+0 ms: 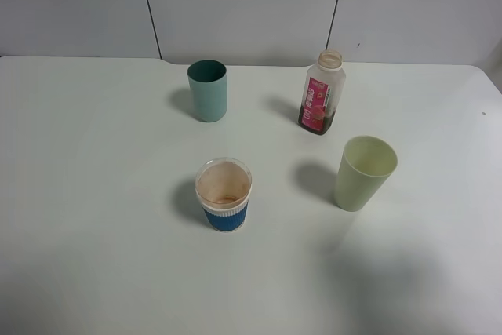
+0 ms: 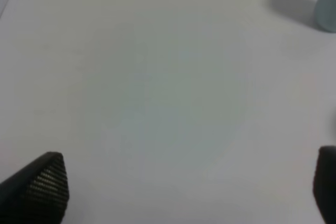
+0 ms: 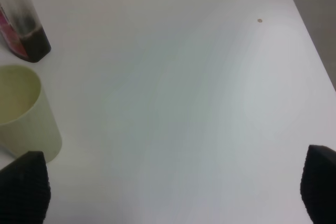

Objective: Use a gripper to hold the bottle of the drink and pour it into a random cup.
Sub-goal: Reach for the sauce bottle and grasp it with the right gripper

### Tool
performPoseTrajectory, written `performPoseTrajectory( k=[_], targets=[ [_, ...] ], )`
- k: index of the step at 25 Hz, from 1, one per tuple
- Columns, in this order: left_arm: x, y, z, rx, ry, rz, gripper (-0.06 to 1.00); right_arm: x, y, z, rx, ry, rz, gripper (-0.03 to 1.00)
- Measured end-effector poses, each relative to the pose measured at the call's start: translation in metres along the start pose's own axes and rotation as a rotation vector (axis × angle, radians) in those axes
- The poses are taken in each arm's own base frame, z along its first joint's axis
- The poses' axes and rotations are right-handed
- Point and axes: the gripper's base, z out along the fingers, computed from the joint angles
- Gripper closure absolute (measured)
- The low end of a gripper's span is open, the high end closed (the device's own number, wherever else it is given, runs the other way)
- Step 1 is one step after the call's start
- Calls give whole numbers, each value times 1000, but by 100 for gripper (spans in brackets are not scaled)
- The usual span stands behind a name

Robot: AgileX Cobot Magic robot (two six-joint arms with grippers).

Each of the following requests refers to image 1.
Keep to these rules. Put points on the plastic drink bottle pink label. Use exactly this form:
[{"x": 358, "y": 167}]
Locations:
[{"x": 322, "y": 92}]

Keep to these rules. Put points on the clear cup blue sleeve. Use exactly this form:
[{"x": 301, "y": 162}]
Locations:
[{"x": 223, "y": 187}]

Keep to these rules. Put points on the teal plastic cup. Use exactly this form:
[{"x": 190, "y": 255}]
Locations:
[{"x": 208, "y": 85}]

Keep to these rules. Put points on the pale green plastic cup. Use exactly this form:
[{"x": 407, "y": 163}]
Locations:
[{"x": 365, "y": 165}]

